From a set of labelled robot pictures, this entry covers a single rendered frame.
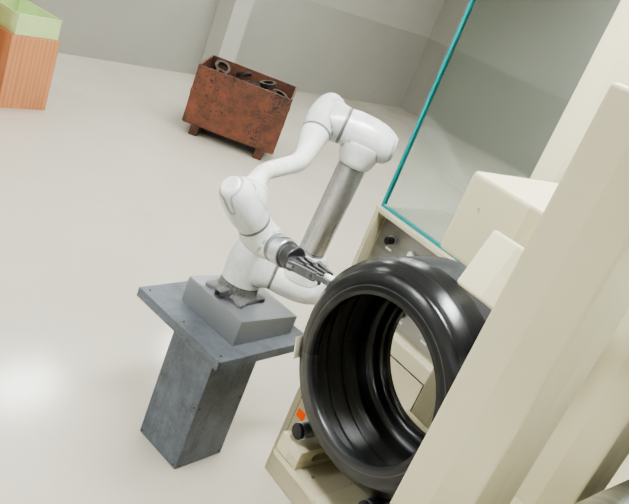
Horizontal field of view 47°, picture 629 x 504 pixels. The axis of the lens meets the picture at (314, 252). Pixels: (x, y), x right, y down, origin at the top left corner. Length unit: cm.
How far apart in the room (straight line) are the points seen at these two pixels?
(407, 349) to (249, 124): 478
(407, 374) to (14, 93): 463
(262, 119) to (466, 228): 591
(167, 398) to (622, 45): 209
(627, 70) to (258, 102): 548
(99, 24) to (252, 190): 692
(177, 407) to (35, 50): 405
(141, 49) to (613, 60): 781
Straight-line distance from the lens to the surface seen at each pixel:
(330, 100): 251
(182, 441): 300
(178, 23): 945
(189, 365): 288
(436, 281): 164
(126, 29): 906
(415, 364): 257
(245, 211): 204
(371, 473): 177
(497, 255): 109
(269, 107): 705
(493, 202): 121
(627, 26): 186
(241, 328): 264
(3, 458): 297
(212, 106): 712
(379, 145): 247
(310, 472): 201
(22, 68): 642
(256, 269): 268
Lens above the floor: 201
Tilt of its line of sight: 21 degrees down
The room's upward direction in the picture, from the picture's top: 22 degrees clockwise
